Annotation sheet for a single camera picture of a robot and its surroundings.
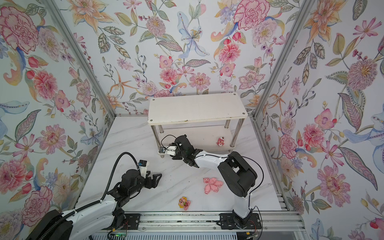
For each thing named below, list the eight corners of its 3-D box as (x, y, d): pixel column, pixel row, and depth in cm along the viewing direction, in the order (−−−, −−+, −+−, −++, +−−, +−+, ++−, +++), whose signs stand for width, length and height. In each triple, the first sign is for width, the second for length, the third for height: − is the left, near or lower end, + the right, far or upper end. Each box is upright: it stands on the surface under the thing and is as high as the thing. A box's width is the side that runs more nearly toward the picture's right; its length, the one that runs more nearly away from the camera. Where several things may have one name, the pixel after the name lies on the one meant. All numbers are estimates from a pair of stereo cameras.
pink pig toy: (203, 194, 85) (204, 191, 82) (203, 180, 90) (203, 177, 87) (223, 194, 85) (224, 191, 82) (221, 180, 90) (222, 177, 87)
